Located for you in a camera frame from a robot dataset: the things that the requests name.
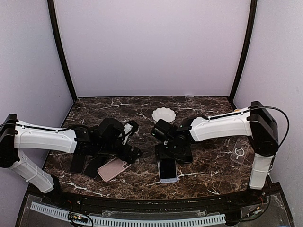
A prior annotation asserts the black corner post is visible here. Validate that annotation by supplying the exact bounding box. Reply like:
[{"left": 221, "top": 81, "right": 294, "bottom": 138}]
[
  {"left": 47, "top": 0, "right": 78, "bottom": 102},
  {"left": 229, "top": 0, "right": 258, "bottom": 101}
]

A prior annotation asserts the black right corner post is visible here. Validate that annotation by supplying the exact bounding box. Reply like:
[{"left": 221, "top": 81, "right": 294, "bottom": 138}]
[{"left": 229, "top": 0, "right": 258, "bottom": 101}]

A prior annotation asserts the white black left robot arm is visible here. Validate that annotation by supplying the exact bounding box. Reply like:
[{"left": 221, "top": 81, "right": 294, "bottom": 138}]
[{"left": 0, "top": 113, "right": 142, "bottom": 206}]

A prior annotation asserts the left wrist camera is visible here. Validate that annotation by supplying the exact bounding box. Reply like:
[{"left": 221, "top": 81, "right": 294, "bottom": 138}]
[{"left": 122, "top": 120, "right": 139, "bottom": 145}]

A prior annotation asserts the clear magsafe phone case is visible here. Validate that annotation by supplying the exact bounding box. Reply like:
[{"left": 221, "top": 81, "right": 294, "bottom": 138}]
[{"left": 230, "top": 140, "right": 249, "bottom": 165}]

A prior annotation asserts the white slotted cable duct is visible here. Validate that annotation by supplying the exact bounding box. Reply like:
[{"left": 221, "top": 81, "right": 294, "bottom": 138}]
[{"left": 30, "top": 202, "right": 226, "bottom": 227}]

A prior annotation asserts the pink phone case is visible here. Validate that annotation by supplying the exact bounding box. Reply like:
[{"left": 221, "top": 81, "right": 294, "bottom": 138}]
[{"left": 97, "top": 157, "right": 131, "bottom": 182}]

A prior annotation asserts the black phone case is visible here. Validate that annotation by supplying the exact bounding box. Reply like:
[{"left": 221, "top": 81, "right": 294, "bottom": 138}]
[{"left": 176, "top": 151, "right": 193, "bottom": 165}]

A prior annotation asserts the lavender phone case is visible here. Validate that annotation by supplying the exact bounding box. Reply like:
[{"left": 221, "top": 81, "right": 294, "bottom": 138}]
[{"left": 157, "top": 159, "right": 178, "bottom": 183}]

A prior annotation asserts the black left corner post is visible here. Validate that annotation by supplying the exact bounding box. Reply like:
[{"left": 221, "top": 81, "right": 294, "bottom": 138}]
[{"left": 47, "top": 0, "right": 78, "bottom": 102}]

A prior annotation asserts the black front table rail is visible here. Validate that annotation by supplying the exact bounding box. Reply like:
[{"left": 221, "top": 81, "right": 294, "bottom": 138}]
[{"left": 22, "top": 183, "right": 285, "bottom": 217}]

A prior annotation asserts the black smartphone silver edge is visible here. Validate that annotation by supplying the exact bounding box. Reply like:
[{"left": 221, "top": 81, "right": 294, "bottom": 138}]
[{"left": 160, "top": 159, "right": 177, "bottom": 179}]

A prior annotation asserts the white scalloped bowl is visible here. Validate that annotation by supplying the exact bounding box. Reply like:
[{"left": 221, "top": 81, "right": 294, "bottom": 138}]
[{"left": 151, "top": 107, "right": 176, "bottom": 123}]

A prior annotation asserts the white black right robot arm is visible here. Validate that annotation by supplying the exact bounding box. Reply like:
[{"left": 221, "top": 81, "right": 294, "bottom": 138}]
[{"left": 151, "top": 101, "right": 288, "bottom": 205}]

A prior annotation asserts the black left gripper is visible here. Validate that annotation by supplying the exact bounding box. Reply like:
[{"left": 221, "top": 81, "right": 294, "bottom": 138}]
[{"left": 98, "top": 140, "right": 143, "bottom": 164}]

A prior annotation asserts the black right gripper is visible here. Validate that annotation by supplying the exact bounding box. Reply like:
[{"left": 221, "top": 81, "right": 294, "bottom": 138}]
[{"left": 154, "top": 140, "right": 184, "bottom": 162}]

